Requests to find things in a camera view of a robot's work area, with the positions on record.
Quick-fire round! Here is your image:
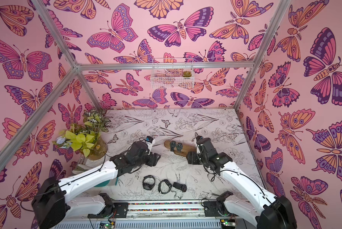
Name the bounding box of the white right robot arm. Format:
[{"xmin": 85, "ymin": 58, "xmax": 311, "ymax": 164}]
[{"xmin": 192, "ymin": 136, "xmax": 298, "ymax": 229}]

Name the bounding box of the green potted plant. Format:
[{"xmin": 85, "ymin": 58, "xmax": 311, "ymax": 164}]
[{"xmin": 53, "ymin": 108, "xmax": 111, "ymax": 160}]

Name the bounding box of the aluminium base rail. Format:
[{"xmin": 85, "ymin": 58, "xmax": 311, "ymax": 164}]
[{"xmin": 41, "ymin": 197, "xmax": 286, "ymax": 229}]

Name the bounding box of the white wire basket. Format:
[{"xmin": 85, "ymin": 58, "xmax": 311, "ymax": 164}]
[{"xmin": 150, "ymin": 57, "xmax": 195, "ymax": 90}]

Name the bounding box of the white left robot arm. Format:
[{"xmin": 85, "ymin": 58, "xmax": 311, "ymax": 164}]
[{"xmin": 32, "ymin": 136, "xmax": 159, "ymax": 229}]

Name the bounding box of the black watch with dial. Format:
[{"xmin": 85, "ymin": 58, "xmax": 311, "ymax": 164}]
[{"xmin": 170, "ymin": 141, "xmax": 177, "ymax": 152}]

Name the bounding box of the wooden watch stand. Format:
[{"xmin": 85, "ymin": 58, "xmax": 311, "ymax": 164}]
[{"xmin": 164, "ymin": 140, "xmax": 196, "ymax": 157}]

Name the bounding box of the small succulent plant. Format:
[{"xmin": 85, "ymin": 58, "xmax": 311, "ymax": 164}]
[{"xmin": 182, "ymin": 71, "xmax": 192, "ymax": 78}]

